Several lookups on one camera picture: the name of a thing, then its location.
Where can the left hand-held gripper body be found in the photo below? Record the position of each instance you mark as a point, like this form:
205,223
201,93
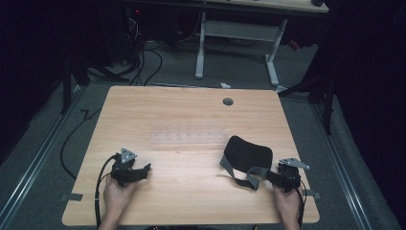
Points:
124,166

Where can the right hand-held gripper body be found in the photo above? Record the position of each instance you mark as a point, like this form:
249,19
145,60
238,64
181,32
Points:
290,175

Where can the person's right hand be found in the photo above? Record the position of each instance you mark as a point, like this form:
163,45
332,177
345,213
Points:
288,204

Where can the person's left hand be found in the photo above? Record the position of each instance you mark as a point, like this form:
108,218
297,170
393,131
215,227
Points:
116,196

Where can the grey tape piece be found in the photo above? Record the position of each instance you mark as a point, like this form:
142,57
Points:
72,197
314,194

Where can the clear plastic strip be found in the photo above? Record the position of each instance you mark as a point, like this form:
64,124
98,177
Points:
188,136

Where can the black metal stand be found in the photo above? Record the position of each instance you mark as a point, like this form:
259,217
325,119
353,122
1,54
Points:
328,105
66,83

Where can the white paper scrap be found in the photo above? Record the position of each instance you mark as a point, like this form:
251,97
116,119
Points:
225,85

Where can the desk with white legs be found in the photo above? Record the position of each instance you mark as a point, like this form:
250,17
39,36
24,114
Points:
237,30

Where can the metal floor rail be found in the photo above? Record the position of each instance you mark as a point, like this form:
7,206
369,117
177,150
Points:
38,153
341,166

